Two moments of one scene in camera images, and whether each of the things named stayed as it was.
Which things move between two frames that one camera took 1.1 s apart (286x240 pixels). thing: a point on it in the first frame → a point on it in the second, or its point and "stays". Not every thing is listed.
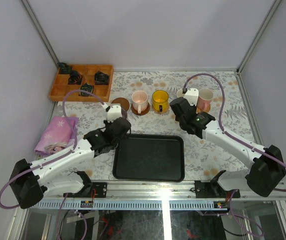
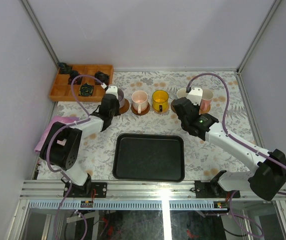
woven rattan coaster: (156, 112) stays
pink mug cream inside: (205, 96) stays
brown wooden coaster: (123, 102) stays
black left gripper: (122, 124) → (113, 100)
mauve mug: (123, 113) → (120, 98)
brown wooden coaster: (143, 112) stays
